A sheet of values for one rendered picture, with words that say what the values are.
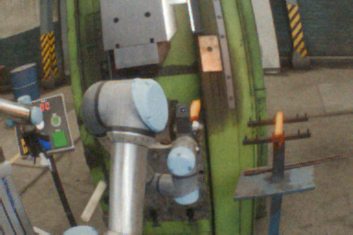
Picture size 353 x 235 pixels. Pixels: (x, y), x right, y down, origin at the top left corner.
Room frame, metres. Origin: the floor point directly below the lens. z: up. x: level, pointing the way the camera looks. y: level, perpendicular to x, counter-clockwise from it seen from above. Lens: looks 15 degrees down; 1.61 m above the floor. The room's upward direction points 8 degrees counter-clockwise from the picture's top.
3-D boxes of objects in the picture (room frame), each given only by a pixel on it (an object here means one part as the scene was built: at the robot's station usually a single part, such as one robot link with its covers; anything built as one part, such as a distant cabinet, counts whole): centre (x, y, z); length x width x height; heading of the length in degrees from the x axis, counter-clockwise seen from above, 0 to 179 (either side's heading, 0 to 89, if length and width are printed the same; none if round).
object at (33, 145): (1.63, 0.68, 1.07); 0.09 x 0.08 x 0.12; 149
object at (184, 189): (1.21, 0.02, 1.02); 0.11 x 0.08 x 0.11; 64
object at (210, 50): (2.03, -0.18, 1.27); 0.09 x 0.02 x 0.17; 82
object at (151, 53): (2.15, 0.12, 1.32); 0.42 x 0.20 x 0.10; 172
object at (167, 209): (2.16, 0.06, 0.69); 0.56 x 0.38 x 0.45; 172
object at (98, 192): (1.91, 0.50, 0.62); 0.44 x 0.05 x 0.05; 172
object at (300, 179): (1.65, -0.41, 0.74); 0.40 x 0.30 x 0.02; 75
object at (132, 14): (2.15, 0.08, 1.56); 0.42 x 0.39 x 0.40; 172
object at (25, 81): (6.25, 2.49, 0.44); 0.59 x 0.59 x 0.88
